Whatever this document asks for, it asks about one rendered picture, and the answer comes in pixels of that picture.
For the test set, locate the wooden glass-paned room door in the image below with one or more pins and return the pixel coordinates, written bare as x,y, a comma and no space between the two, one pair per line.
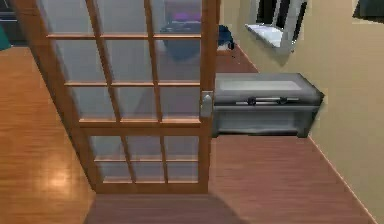
206,50

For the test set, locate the grey side table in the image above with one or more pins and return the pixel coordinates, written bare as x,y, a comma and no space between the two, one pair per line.
263,100

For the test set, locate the blue armchair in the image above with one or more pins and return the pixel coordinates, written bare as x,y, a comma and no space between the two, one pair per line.
225,36

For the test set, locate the white framed window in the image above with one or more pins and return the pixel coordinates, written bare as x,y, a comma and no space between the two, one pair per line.
278,23

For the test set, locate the dark framed wall picture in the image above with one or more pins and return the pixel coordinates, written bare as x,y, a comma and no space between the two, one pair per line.
370,9

